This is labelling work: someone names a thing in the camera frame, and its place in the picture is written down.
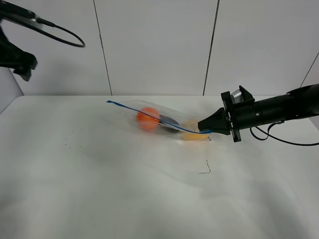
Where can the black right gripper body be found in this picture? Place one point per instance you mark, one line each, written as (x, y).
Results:
(234, 110)

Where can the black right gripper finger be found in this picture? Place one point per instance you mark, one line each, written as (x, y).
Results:
(224, 131)
(215, 122)

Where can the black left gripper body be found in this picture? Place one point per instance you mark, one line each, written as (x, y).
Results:
(14, 58)

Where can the clear zip bag blue seal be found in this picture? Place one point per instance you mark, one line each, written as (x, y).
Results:
(129, 109)

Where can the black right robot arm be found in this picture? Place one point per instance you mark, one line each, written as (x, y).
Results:
(296, 104)

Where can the yellow toy lemon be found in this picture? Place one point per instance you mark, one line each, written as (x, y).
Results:
(194, 135)

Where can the dark purple toy eggplant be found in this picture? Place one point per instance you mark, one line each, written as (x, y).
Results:
(167, 124)

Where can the orange toy fruit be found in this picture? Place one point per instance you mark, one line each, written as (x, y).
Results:
(148, 119)

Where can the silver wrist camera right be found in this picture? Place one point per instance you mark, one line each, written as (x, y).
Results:
(237, 96)

